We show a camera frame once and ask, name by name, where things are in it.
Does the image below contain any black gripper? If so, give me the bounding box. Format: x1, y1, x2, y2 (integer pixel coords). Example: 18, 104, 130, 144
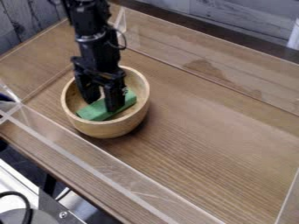
71, 31, 127, 112

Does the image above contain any green rectangular block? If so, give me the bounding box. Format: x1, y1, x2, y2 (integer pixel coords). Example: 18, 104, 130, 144
77, 89, 137, 122

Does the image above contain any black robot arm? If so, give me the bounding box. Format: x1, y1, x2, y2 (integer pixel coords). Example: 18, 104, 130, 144
62, 0, 127, 112

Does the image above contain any brown wooden bowl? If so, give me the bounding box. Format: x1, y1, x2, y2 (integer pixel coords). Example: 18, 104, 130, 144
60, 66, 151, 138

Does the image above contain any clear acrylic front barrier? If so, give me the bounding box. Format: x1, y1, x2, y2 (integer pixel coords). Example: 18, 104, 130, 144
0, 81, 225, 224

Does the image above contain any clear acrylic corner bracket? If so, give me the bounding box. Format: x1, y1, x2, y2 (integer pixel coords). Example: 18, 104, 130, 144
114, 7, 127, 33

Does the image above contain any grey metal bracket with screw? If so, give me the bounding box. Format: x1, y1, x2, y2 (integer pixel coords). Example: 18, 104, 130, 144
38, 190, 87, 224

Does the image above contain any black cable loop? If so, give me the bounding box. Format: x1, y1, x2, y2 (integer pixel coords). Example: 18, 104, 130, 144
0, 191, 34, 224

